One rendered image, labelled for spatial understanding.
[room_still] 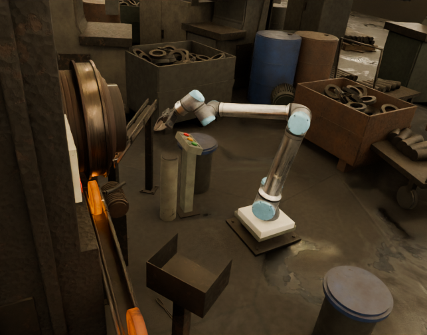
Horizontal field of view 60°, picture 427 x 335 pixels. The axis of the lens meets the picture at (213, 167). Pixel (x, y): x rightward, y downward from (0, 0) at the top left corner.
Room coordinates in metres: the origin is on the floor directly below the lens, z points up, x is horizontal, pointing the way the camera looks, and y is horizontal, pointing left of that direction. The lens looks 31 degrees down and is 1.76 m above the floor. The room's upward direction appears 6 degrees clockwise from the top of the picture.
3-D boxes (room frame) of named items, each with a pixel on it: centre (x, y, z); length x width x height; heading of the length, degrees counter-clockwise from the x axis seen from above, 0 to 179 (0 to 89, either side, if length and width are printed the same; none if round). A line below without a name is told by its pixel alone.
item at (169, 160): (2.20, 0.30, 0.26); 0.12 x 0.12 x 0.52
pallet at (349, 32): (9.36, -2.90, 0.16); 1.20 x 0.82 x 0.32; 18
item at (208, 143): (2.64, 0.14, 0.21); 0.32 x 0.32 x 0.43
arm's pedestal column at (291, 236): (2.14, -0.41, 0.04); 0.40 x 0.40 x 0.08; 32
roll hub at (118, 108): (1.41, 0.43, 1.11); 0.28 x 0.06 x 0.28; 28
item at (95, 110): (1.36, 0.51, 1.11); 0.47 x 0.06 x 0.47; 28
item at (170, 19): (5.85, 0.79, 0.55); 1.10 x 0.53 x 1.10; 48
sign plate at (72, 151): (1.01, 0.45, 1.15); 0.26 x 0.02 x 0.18; 28
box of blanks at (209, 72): (4.13, 0.51, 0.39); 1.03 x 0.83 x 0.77; 133
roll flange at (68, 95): (1.33, 0.59, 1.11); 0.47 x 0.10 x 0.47; 28
